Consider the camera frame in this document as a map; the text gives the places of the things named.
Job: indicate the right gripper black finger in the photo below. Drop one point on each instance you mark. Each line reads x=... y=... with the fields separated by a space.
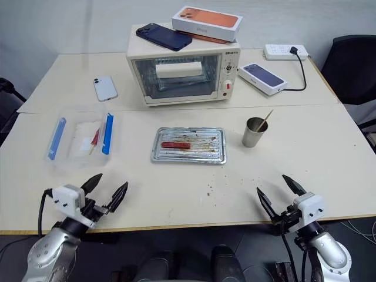
x=296 y=185
x=265 y=202

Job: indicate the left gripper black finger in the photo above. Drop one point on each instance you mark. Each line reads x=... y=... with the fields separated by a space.
x=118 y=196
x=91 y=183

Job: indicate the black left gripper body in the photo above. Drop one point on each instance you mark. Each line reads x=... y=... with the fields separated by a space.
x=94 y=209

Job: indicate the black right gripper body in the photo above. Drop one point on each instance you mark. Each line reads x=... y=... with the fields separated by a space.
x=289 y=218

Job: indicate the wooden stick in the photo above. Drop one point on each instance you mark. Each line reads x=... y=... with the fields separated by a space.
x=265 y=119

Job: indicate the clear plastic container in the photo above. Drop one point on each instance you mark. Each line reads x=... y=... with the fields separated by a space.
x=79 y=160

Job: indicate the red sausage on wooden stick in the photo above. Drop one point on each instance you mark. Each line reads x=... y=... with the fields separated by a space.
x=95 y=138

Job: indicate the white paper napkin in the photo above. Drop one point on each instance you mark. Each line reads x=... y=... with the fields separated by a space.
x=79 y=135

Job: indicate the blue container latch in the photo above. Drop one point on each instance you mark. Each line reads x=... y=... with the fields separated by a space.
x=107 y=135
x=57 y=138

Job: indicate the steel cup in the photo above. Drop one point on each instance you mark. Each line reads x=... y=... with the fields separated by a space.
x=251 y=138

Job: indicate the dark rounded shape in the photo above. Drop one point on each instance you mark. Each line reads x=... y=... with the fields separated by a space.
x=160 y=265
x=226 y=263

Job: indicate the loose red sausage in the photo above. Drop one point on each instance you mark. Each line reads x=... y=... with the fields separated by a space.
x=176 y=145

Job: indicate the ribbed metal tray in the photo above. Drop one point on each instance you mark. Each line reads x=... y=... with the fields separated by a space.
x=205 y=152

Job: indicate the pale blue smartphone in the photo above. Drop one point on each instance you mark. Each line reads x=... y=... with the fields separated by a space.
x=105 y=89

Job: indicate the cream toaster oven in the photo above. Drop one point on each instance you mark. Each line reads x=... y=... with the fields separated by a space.
x=182 y=101

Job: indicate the white box purple phone print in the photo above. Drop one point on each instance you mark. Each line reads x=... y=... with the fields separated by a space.
x=261 y=75

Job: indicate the black chair with armrest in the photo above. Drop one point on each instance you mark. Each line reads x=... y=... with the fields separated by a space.
x=7 y=102

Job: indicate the black office chair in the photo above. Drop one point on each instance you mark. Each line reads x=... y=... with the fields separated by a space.
x=352 y=64

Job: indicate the white power strip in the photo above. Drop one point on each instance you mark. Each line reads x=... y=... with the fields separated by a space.
x=276 y=52

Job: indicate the dark blue smartphone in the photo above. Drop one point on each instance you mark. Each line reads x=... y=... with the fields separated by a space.
x=164 y=36

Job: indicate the white box orange phone print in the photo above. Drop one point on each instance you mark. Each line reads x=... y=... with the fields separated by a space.
x=205 y=19

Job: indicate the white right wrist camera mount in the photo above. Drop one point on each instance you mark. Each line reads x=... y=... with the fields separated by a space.
x=311 y=208

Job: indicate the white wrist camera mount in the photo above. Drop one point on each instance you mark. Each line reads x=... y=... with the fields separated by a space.
x=311 y=208
x=66 y=198

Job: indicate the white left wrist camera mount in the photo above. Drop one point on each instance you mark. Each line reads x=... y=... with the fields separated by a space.
x=66 y=198

